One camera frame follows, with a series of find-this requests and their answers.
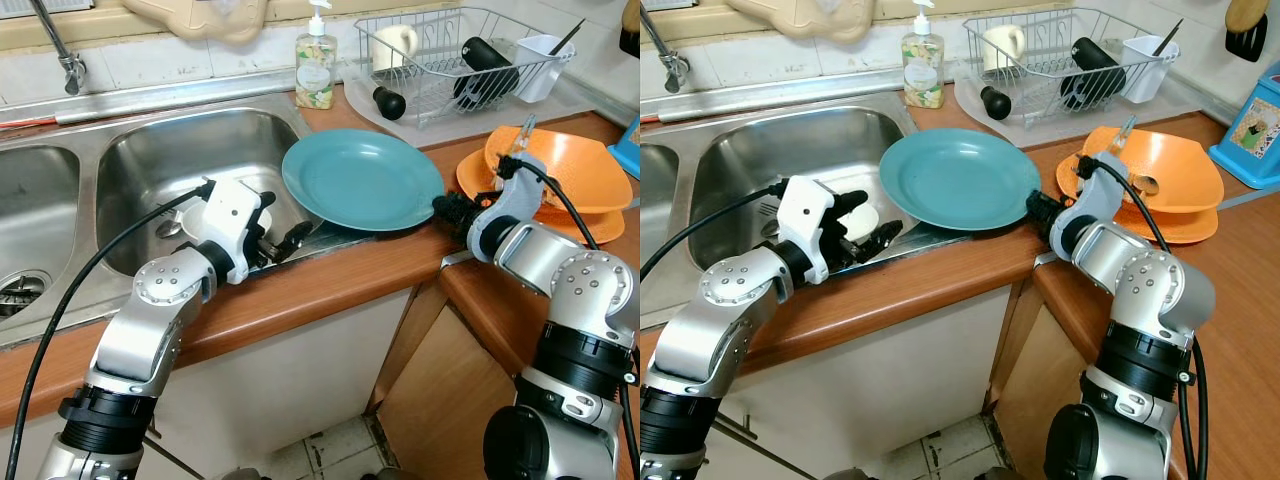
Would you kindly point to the wooden window frame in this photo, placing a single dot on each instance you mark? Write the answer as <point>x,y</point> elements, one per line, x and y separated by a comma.
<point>100,32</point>
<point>710,30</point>

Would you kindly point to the metal spoon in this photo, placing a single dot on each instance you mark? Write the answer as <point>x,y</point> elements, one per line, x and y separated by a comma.
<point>1146,185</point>

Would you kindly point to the silver right arm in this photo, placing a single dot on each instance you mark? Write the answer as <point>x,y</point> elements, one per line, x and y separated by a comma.
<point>1150,300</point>
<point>580,300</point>

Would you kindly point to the wooden cabinet door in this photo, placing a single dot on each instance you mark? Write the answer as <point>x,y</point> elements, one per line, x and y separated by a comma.
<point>1030,390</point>
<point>440,400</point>

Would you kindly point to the steel double sink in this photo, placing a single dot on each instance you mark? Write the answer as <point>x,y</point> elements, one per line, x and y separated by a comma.
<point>740,150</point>
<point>200,150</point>

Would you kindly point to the clear drain tray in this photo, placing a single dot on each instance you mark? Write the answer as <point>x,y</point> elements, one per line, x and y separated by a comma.
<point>440,130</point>
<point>1045,130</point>

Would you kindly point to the white cutlery holder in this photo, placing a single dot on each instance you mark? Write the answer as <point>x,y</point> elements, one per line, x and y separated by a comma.
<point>1146,70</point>
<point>540,70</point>

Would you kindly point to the sink drain strainer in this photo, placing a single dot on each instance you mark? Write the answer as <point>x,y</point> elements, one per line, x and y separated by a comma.
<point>20,292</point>

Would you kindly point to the silver left arm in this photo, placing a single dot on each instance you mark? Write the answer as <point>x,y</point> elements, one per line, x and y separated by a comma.
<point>700,340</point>
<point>140,340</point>

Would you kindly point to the blue carton box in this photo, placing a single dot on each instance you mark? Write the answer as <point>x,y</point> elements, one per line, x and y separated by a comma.
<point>1250,130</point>
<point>628,150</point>

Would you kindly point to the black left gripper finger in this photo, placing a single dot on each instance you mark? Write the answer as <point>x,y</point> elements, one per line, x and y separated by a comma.
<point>293,239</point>
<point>266,201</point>
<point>884,236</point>
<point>852,201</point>

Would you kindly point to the floral soap pump bottle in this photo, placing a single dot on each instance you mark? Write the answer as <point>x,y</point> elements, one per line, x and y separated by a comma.
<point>922,68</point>
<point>315,70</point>

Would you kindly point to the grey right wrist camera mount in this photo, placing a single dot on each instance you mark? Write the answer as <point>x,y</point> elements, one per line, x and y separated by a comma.
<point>510,205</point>
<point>1095,200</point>

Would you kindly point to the cream mug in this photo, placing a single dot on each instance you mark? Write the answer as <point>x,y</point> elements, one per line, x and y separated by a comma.
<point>392,45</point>
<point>1000,45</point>

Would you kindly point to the white base cabinet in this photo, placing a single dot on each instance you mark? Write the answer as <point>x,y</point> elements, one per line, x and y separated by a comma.
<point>280,390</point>
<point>880,390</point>

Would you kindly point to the black flask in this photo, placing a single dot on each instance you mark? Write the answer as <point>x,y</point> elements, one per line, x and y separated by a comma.
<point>1095,70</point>
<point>487,70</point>

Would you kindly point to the orange bowl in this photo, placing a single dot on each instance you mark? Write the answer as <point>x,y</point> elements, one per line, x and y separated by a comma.
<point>1185,165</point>
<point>570,170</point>

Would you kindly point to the orange plate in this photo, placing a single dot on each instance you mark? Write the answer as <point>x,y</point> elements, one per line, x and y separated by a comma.
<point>1185,228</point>
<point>590,225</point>

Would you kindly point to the teal plate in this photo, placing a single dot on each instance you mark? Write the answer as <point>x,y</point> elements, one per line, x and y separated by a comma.
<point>360,180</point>
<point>960,180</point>

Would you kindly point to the steel faucet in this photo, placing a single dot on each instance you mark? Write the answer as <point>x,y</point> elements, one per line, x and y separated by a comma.
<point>675,62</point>
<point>68,65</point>

